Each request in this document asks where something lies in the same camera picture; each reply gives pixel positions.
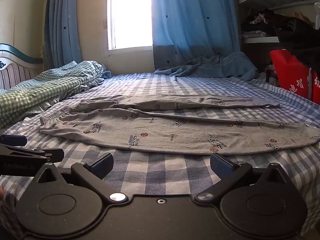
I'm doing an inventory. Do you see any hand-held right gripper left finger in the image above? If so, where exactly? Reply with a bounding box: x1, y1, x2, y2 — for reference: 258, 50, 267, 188
32, 152, 128, 204

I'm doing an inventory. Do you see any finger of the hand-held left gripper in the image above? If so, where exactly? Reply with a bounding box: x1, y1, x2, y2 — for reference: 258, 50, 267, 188
32, 148, 65, 162
0, 134, 27, 146

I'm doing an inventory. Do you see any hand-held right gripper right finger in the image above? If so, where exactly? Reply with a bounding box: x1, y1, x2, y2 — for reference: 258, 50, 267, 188
196, 152, 288, 203

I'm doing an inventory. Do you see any grey printed t-shirt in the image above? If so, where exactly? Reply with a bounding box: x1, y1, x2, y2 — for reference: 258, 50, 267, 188
39, 94, 320, 155

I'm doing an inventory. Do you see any green checked quilt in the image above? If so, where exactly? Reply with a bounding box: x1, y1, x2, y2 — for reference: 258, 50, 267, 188
0, 60, 105, 130

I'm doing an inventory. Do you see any blue checked bed sheet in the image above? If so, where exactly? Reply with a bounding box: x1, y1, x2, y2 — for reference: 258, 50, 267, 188
0, 73, 320, 240

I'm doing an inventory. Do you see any striped bed headboard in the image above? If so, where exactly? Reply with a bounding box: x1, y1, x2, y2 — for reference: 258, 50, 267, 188
0, 43, 48, 90

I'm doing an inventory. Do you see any crumpled blue cloth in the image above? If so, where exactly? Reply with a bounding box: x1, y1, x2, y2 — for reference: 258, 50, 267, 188
153, 51, 259, 81

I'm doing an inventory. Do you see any crumpled clothes heap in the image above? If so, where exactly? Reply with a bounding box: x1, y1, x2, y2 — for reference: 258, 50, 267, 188
264, 64, 278, 86

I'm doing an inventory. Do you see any red bag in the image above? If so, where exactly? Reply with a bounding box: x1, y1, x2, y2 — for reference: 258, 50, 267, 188
269, 49, 320, 103

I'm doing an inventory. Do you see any blue star curtain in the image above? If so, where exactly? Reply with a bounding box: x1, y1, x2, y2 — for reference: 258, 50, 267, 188
150, 0, 242, 70
44, 0, 83, 70

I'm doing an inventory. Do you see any black garment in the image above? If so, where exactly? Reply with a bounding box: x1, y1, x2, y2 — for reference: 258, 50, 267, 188
274, 17, 320, 75

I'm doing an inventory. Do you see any dark clothes pile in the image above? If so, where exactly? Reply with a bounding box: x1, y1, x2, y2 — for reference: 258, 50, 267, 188
241, 9, 318, 39

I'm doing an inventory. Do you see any bright window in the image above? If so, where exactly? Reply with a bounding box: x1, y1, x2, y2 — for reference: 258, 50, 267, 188
106, 0, 154, 57

